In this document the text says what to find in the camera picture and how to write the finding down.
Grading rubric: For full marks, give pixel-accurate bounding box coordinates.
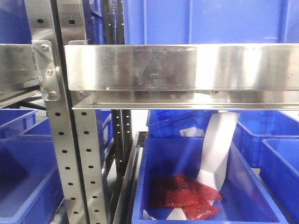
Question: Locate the large blue bin upper shelf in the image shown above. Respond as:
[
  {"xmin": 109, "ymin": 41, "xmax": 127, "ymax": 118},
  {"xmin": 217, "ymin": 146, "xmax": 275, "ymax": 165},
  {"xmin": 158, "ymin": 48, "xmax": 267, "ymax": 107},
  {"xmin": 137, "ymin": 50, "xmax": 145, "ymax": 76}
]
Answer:
[{"xmin": 122, "ymin": 0, "xmax": 299, "ymax": 44}]

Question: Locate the blue bin behind centre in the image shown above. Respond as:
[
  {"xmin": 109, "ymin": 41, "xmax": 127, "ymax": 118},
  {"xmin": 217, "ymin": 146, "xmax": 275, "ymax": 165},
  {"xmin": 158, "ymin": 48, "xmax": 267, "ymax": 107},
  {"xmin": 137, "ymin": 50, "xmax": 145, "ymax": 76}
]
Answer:
[{"xmin": 146, "ymin": 110, "xmax": 218, "ymax": 138}]

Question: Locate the white paper sheet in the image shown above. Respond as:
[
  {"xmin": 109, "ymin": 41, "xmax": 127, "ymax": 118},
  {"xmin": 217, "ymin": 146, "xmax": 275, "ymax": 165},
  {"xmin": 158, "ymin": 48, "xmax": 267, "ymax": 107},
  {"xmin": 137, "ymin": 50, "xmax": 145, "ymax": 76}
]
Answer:
[{"xmin": 142, "ymin": 111, "xmax": 241, "ymax": 221}]

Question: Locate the blue bin lower right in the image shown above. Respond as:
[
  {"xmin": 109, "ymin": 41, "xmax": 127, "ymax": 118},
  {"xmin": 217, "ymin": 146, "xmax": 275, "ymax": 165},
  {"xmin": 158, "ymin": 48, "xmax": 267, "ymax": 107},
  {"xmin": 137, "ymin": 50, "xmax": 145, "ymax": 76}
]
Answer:
[{"xmin": 233, "ymin": 111, "xmax": 299, "ymax": 218}]

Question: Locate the blue bin with red bags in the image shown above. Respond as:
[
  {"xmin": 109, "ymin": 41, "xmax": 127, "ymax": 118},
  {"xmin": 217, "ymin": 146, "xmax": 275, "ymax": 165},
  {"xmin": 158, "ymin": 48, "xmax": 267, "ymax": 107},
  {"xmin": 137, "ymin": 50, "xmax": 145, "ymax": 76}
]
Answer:
[{"xmin": 131, "ymin": 137, "xmax": 287, "ymax": 224}]

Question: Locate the blue bin lower left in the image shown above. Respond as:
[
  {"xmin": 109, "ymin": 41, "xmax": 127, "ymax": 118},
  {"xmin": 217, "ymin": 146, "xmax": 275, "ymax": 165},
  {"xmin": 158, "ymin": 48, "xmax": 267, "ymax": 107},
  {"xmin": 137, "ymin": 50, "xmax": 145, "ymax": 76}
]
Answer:
[{"xmin": 0, "ymin": 109, "xmax": 64, "ymax": 224}]

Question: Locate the steel perforated upright post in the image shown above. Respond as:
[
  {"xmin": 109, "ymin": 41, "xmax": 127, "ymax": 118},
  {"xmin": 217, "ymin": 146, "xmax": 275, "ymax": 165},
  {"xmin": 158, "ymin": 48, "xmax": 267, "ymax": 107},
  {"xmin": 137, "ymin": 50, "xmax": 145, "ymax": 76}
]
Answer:
[{"xmin": 25, "ymin": 0, "xmax": 110, "ymax": 224}]

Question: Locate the steel shelf front rail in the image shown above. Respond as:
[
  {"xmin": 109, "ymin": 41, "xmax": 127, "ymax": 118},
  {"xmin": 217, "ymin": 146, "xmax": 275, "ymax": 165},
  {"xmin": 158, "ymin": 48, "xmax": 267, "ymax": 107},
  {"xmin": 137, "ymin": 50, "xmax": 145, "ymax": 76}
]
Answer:
[{"xmin": 65, "ymin": 42, "xmax": 299, "ymax": 110}]

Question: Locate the steel shelf rail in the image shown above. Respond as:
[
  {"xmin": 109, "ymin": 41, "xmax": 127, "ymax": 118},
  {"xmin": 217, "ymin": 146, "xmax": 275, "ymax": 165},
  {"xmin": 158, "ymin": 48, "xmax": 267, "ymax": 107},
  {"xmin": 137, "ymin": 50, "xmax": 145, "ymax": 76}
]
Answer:
[
  {"xmin": 0, "ymin": 43, "xmax": 46, "ymax": 110},
  {"xmin": 65, "ymin": 42, "xmax": 299, "ymax": 110}
]

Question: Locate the black perforated upright post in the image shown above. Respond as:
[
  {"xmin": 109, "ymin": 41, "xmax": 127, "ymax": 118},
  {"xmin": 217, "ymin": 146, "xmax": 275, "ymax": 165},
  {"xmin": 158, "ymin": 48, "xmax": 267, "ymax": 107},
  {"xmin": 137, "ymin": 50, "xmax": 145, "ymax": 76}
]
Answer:
[{"xmin": 102, "ymin": 0, "xmax": 132, "ymax": 176}]

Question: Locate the left steel shelf rail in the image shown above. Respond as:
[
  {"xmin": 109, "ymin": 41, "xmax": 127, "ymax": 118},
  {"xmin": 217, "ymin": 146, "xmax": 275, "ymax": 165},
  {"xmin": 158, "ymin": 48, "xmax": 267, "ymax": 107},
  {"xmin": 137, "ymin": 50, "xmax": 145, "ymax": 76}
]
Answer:
[{"xmin": 0, "ymin": 43, "xmax": 46, "ymax": 110}]

